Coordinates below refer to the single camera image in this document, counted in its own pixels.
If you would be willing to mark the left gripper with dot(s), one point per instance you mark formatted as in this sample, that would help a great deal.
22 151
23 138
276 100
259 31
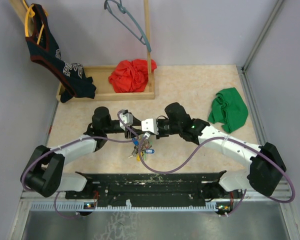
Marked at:
136 122

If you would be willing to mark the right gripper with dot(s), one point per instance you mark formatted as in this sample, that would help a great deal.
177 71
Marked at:
160 134

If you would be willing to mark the large metal keyring with keys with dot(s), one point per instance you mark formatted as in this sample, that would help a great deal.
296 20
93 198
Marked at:
142 147

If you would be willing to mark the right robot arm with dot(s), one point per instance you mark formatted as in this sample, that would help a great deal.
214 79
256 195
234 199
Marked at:
263 165

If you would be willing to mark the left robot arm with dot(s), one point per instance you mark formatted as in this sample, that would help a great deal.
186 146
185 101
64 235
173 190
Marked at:
44 172

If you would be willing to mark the red cloth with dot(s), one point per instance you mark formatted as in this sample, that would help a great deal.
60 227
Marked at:
130 76

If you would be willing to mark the green cloth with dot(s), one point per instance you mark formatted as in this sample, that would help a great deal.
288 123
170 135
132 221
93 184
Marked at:
229 109

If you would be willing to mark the wooden rack tray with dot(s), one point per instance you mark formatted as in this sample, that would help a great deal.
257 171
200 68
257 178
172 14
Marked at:
100 73

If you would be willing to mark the navy tank top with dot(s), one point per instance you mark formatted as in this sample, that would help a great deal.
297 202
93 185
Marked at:
48 54

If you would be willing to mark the yellow clothes hanger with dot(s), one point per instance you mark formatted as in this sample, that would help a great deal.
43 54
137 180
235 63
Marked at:
29 22

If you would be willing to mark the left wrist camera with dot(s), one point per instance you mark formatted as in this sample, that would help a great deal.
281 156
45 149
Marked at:
125 119

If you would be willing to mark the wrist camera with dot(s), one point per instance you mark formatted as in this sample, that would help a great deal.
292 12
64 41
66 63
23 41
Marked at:
125 119
150 125

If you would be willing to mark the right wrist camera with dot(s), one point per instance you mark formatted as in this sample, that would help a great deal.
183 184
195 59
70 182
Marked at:
150 125

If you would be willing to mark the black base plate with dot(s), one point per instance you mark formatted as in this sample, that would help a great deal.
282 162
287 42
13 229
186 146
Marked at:
151 189

